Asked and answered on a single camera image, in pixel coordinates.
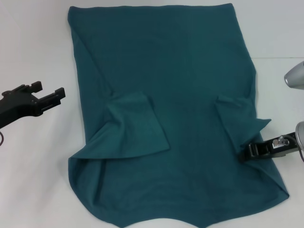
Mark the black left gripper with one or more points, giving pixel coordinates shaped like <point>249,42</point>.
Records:
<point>19,105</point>

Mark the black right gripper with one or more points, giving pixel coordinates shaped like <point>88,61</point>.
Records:
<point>266,149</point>

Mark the teal blue shirt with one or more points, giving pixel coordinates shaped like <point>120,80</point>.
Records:
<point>178,71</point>

